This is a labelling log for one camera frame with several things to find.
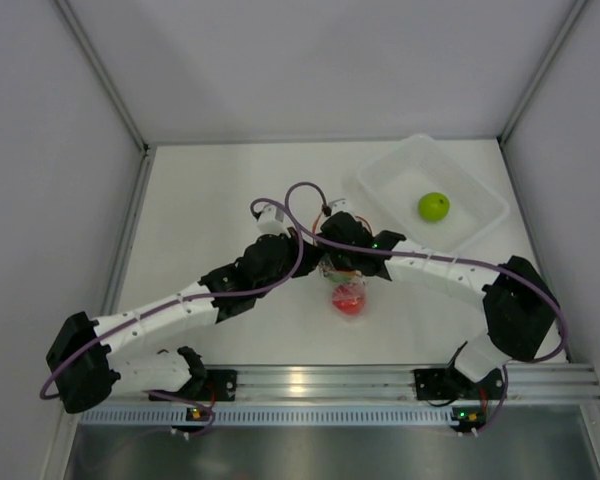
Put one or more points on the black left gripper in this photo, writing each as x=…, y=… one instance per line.
x=309, y=258

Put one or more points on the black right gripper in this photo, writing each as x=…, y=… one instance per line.
x=330, y=251

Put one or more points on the green fake lime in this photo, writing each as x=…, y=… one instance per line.
x=338, y=276

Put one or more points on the clear zip top bag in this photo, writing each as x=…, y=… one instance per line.
x=347, y=229

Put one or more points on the red fake tomato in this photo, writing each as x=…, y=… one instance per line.
x=349, y=299

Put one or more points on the green fake apple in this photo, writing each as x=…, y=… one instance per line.
x=433, y=207

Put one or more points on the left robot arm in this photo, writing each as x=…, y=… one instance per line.
x=92, y=359

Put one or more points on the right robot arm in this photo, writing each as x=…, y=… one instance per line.
x=518, y=308

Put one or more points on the white perforated plastic basket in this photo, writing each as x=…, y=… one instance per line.
x=417, y=165

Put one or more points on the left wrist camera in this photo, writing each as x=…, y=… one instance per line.
x=270, y=220

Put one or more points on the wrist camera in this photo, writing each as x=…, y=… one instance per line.
x=270, y=220
x=341, y=205

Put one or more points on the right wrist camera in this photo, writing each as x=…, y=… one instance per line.
x=341, y=205

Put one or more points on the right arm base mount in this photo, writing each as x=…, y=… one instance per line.
x=446, y=384

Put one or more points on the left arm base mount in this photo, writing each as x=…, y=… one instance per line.
x=217, y=384

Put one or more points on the aluminium mounting rail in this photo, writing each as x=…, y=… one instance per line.
x=549, y=383

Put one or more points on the white slotted cable duct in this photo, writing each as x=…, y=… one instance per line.
x=249, y=415

